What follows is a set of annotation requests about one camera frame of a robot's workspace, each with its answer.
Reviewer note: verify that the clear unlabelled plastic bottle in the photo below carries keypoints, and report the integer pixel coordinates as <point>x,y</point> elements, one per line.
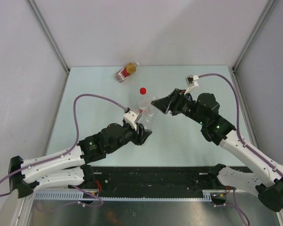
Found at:
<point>148,116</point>

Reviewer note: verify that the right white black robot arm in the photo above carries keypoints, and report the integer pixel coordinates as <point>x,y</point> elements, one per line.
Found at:
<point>266,178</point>

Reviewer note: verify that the right aluminium frame post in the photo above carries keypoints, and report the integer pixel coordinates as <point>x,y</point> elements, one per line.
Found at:
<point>263,17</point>

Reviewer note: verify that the left aluminium frame post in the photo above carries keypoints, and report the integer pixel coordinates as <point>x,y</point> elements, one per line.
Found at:
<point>47,33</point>

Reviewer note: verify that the red-labelled clear water bottle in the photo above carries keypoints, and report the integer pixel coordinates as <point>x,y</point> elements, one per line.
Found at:
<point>143,102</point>

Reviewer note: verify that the aluminium frame post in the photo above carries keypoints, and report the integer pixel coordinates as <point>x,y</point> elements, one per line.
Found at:
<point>47,33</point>
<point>263,17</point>

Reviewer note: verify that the black mounting base rail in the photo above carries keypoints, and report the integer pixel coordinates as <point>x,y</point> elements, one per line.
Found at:
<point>160,178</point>

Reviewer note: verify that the red bottle cap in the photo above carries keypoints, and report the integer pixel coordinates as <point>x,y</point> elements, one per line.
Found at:
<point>143,91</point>

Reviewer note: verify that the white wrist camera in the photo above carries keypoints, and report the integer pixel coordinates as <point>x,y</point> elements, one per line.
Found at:
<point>192,83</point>
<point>132,119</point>

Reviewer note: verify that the yellow tea bottle red label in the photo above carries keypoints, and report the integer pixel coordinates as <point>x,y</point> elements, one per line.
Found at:
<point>126,71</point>

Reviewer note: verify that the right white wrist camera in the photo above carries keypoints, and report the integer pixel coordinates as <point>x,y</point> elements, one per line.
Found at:
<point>192,83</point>

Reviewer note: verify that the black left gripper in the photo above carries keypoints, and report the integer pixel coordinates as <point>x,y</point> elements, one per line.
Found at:
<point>139,139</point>

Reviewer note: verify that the grey slotted cable duct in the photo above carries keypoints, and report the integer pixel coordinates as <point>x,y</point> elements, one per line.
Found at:
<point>149,195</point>

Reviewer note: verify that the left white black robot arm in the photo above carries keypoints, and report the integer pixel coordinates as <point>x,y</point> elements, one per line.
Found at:
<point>90,149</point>

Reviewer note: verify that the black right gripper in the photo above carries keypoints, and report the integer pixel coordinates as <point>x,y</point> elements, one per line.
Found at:
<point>171,102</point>

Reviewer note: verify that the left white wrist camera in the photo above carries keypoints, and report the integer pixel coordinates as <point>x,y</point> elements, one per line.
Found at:
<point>132,119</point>

